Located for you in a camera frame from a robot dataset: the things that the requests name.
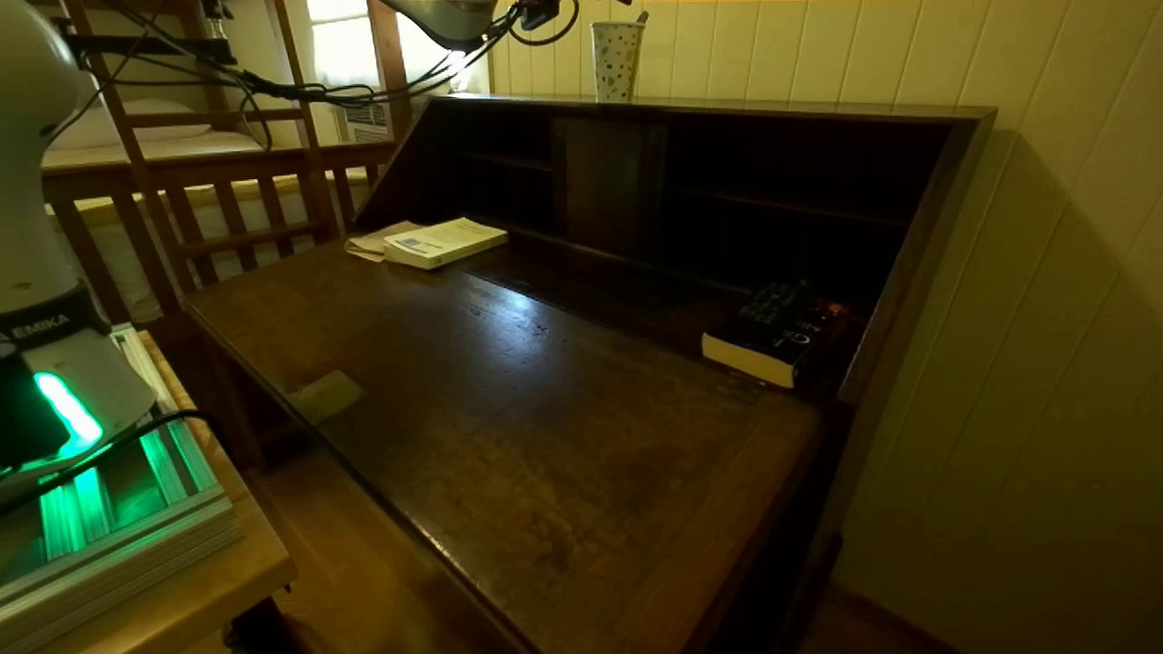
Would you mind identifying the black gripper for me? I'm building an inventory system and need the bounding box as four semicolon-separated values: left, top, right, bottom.
515;0;561;27

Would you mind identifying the white polka dot paper cup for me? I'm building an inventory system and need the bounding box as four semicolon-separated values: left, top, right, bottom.
594;21;643;100

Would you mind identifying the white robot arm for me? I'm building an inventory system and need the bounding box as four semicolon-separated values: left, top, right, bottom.
0;0;561;357

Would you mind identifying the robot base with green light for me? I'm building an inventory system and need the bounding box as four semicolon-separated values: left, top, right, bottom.
0;323;224;654

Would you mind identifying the white paperback book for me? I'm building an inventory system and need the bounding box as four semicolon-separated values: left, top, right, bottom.
386;216;509;268

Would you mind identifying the brown paper envelope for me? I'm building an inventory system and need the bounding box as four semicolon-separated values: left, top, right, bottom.
344;220;413;263

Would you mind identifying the dark wooden secretary desk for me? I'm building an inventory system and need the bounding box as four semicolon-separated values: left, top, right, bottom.
189;99;993;654

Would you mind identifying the small paper note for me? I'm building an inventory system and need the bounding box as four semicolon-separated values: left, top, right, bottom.
292;371;365;426

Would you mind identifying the light wooden side table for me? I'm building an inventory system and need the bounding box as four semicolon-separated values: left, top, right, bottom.
31;330;297;654

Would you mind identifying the black cable bundle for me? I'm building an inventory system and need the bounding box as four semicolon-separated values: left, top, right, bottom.
70;0;581;113

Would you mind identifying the white wall air conditioner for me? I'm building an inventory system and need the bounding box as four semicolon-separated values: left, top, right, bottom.
336;105;394;142

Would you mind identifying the black base power cable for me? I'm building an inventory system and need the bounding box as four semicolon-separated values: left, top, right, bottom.
0;408;210;501

